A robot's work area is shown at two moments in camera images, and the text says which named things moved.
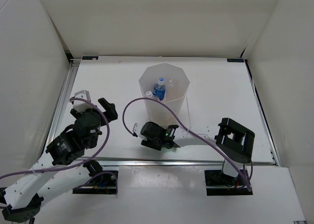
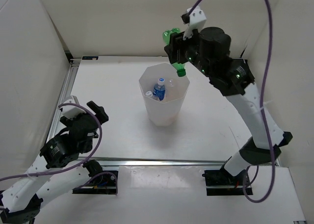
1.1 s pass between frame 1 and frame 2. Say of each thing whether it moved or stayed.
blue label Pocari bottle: stayed
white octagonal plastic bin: stayed
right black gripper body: moved
